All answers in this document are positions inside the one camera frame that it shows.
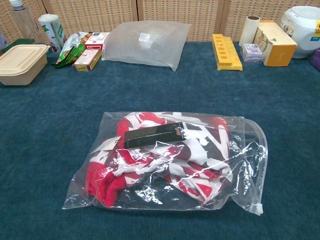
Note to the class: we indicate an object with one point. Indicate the red white black garment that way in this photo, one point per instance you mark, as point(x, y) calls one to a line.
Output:
point(140, 160)

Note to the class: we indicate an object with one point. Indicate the red white bagged item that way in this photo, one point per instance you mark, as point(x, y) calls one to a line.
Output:
point(247, 140)

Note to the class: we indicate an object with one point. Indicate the frosted plastic bag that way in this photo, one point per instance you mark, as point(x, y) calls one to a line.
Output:
point(145, 47)

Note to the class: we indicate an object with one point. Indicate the green snack bag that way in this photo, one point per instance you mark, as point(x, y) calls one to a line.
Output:
point(71, 50)

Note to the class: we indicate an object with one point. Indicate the white price tag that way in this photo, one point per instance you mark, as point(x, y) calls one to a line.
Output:
point(110, 144)

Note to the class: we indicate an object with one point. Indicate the yellow block with holes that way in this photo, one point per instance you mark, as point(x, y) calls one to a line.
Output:
point(226, 55)

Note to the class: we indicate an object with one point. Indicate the brown red carton box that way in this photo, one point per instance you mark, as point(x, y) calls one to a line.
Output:
point(86, 60)

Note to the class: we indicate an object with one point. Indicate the wicker folding screen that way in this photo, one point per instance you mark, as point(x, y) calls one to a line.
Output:
point(175, 15)

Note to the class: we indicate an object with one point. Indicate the blue carpet table cover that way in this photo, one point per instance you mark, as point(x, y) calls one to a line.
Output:
point(50, 150)

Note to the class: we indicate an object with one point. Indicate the small lavender soap box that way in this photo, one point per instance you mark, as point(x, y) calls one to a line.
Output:
point(252, 52)

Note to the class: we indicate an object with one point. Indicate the white paper roll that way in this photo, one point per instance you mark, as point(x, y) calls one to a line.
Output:
point(248, 32)

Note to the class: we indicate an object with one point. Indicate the beige orange carton box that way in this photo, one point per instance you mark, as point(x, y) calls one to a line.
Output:
point(277, 50)

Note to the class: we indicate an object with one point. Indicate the white green canister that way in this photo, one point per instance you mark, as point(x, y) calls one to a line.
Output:
point(53, 32)

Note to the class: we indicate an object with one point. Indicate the beige lidded lunch box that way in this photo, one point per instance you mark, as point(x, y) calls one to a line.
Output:
point(22, 62)

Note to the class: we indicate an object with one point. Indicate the clear plastic water bottle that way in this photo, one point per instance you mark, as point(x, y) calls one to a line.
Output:
point(25, 22)

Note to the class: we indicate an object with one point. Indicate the purple box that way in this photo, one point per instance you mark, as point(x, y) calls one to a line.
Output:
point(317, 60)

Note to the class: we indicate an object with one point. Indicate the white rice cooker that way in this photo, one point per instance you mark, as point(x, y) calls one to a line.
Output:
point(305, 27)

